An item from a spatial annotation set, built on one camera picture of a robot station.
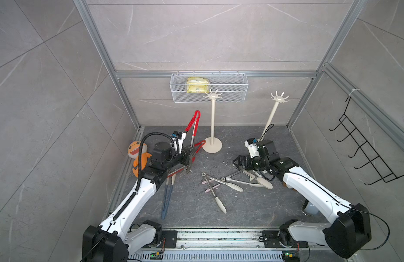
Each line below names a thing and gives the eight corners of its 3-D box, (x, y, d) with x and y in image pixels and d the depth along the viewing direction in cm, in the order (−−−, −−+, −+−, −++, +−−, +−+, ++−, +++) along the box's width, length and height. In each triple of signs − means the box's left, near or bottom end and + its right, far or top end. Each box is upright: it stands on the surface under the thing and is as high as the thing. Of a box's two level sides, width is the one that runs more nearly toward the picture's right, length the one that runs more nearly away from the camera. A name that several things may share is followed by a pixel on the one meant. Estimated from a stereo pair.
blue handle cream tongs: (161, 219, 81) (160, 217, 79) (168, 178, 96) (167, 176, 93) (170, 219, 81) (169, 217, 79) (175, 178, 96) (174, 176, 93)
